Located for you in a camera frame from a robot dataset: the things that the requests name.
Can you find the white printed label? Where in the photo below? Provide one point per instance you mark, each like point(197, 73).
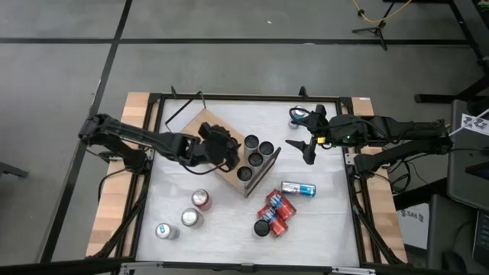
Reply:
point(475, 124)

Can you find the black-topped beverage can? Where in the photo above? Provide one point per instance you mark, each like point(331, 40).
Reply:
point(262, 227)

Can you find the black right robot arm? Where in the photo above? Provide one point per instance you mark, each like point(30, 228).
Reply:
point(401, 131)

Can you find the gray cabinet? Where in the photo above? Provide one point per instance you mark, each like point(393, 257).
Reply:
point(462, 172)

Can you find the silver blue red energy can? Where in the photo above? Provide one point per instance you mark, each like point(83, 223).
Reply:
point(298, 188)

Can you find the white box with print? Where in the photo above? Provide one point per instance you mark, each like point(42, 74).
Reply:
point(412, 229)

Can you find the wooden shelf black metal frame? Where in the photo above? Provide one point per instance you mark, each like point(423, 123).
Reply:
point(193, 126)

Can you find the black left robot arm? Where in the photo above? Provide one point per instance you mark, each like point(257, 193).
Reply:
point(133, 133)

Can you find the black desk leg frame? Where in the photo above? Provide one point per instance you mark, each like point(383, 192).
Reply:
point(439, 97)

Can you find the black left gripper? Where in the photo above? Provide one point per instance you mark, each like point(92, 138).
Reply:
point(217, 145)

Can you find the black tripod stand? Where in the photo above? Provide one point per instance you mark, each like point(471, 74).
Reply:
point(378, 30)

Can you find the gray storage box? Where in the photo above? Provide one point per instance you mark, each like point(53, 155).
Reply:
point(451, 237)

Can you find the silver blue slim can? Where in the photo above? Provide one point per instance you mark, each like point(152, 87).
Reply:
point(163, 230)

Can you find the red Fanta strawberry can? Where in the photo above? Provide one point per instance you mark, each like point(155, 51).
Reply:
point(200, 198)
point(282, 204)
point(277, 225)

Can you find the silver-topped beverage can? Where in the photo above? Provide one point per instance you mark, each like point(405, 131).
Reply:
point(189, 216)

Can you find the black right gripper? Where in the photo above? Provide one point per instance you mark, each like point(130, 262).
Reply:
point(332, 131)

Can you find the light blue silver energy can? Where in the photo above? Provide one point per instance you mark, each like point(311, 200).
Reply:
point(299, 110)

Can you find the black metal table frame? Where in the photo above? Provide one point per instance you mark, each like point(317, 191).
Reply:
point(229, 97)

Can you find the black chair leg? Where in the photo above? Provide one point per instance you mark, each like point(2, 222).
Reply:
point(11, 169)

